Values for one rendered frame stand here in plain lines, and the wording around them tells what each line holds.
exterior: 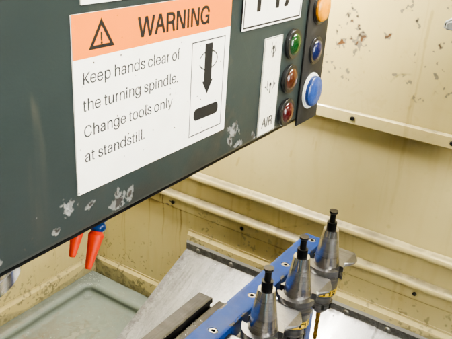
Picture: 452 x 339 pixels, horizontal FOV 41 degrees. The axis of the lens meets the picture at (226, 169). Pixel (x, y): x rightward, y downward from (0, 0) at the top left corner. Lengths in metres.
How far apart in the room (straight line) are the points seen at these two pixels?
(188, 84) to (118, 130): 0.07
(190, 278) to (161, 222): 0.21
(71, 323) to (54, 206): 1.61
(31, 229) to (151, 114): 0.11
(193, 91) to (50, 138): 0.13
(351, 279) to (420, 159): 0.37
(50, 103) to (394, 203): 1.15
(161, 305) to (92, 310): 0.37
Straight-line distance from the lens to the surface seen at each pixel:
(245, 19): 0.47
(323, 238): 1.04
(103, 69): 0.35
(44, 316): 1.97
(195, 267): 1.73
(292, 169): 1.49
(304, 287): 0.96
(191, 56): 0.42
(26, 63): 0.32
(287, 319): 0.94
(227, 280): 1.68
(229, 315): 0.92
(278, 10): 0.51
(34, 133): 0.33
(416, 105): 1.32
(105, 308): 2.00
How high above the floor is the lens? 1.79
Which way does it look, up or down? 24 degrees down
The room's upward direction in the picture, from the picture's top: 4 degrees clockwise
